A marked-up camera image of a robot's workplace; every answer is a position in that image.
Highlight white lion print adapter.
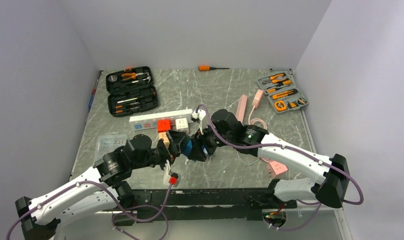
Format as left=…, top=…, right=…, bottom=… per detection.
left=175, top=118, right=189, bottom=133

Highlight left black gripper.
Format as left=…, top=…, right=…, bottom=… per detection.
left=131, top=129, right=186, bottom=175

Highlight pink cube socket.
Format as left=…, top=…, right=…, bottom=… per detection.
left=267, top=161, right=288, bottom=178

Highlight black plastic tool case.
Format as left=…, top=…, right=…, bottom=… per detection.
left=105, top=66, right=159, bottom=117

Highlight blue cube adapter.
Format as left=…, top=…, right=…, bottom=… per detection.
left=182, top=139, right=193, bottom=158

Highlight orange black combination pliers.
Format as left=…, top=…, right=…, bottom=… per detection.
left=261, top=73, right=288, bottom=84

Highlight grey plastic tool case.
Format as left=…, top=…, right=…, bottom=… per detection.
left=256, top=70, right=309, bottom=114

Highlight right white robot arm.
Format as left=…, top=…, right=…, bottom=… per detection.
left=183, top=105, right=365, bottom=209

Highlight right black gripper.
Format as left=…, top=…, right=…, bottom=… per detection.
left=188, top=120, right=234, bottom=161

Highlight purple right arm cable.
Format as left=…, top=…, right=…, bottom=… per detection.
left=195, top=103, right=365, bottom=232

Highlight black hex key set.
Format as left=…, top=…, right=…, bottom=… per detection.
left=288, top=101, right=299, bottom=109

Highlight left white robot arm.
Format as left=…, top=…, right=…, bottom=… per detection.
left=15, top=130, right=195, bottom=240

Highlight orange tape measure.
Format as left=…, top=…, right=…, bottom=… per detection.
left=274, top=100, right=287, bottom=113

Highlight red cube adapter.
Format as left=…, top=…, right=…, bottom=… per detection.
left=157, top=119, right=172, bottom=133

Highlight orange handled screwdriver upper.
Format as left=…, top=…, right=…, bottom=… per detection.
left=265, top=80, right=292, bottom=94

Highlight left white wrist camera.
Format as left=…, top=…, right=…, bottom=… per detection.
left=163, top=160, right=181, bottom=188

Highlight loose orange screwdriver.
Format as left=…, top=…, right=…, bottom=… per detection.
left=198, top=65, right=229, bottom=72

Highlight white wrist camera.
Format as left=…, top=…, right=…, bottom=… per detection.
left=191, top=109, right=208, bottom=130
left=163, top=160, right=181, bottom=188

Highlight beige cube adapter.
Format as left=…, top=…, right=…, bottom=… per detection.
left=158, top=132, right=170, bottom=148

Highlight orange black utility knife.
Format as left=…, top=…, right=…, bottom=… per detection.
left=271, top=89, right=298, bottom=100

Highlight white multicolour power strip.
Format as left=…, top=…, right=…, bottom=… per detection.
left=129, top=109, right=193, bottom=131

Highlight clear plastic screw box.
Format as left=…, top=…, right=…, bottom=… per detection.
left=93, top=134, right=128, bottom=162

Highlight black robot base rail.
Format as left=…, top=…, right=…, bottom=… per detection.
left=120, top=187, right=297, bottom=221

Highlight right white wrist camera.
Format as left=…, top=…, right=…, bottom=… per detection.
left=191, top=109, right=208, bottom=130

